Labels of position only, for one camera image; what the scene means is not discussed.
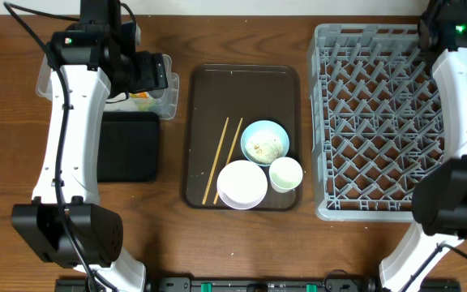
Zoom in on light blue bowl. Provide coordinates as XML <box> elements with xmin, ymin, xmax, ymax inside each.
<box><xmin>240</xmin><ymin>120</ymin><xmax>290</xmax><ymax>167</ymax></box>

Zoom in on yellow snack wrapper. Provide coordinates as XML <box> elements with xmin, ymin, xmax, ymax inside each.
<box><xmin>130</xmin><ymin>92</ymin><xmax>154</xmax><ymax>111</ymax></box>

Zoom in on rice and food scraps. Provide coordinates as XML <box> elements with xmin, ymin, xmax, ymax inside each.
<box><xmin>246</xmin><ymin>131</ymin><xmax>284</xmax><ymax>165</ymax></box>

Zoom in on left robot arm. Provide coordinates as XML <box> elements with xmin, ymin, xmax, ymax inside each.
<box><xmin>11</xmin><ymin>1</ymin><xmax>168</xmax><ymax>291</ymax></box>

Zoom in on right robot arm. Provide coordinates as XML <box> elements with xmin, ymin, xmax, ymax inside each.
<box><xmin>367</xmin><ymin>1</ymin><xmax>467</xmax><ymax>291</ymax></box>

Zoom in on grey dishwasher rack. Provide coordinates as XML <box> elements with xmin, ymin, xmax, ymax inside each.
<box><xmin>307</xmin><ymin>24</ymin><xmax>445</xmax><ymax>222</ymax></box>

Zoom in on right wooden chopstick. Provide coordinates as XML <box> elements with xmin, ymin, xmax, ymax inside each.
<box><xmin>213</xmin><ymin>117</ymin><xmax>244</xmax><ymax>205</ymax></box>

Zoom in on wooden chopstick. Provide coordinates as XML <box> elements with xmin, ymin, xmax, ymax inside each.
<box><xmin>213</xmin><ymin>117</ymin><xmax>244</xmax><ymax>205</ymax></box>
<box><xmin>201</xmin><ymin>117</ymin><xmax>229</xmax><ymax>205</ymax></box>

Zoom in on left wooden chopstick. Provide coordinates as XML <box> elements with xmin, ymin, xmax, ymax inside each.
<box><xmin>201</xmin><ymin>117</ymin><xmax>229</xmax><ymax>205</ymax></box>

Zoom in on white bowl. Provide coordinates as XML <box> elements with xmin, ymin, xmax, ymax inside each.
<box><xmin>216</xmin><ymin>160</ymin><xmax>268</xmax><ymax>210</ymax></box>

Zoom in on dark brown serving tray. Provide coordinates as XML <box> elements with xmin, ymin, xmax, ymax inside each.
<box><xmin>181</xmin><ymin>64</ymin><xmax>302</xmax><ymax>210</ymax></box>

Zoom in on pale green cup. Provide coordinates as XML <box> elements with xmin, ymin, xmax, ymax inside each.
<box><xmin>269</xmin><ymin>157</ymin><xmax>303</xmax><ymax>193</ymax></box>

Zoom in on clear plastic bin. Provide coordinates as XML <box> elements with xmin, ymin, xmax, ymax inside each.
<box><xmin>36</xmin><ymin>54</ymin><xmax>179</xmax><ymax>120</ymax></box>

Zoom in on black plastic tray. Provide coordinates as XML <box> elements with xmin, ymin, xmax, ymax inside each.
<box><xmin>96</xmin><ymin>112</ymin><xmax>161</xmax><ymax>183</ymax></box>

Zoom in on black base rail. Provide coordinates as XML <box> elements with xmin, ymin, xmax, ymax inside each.
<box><xmin>54</xmin><ymin>277</ymin><xmax>462</xmax><ymax>292</ymax></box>

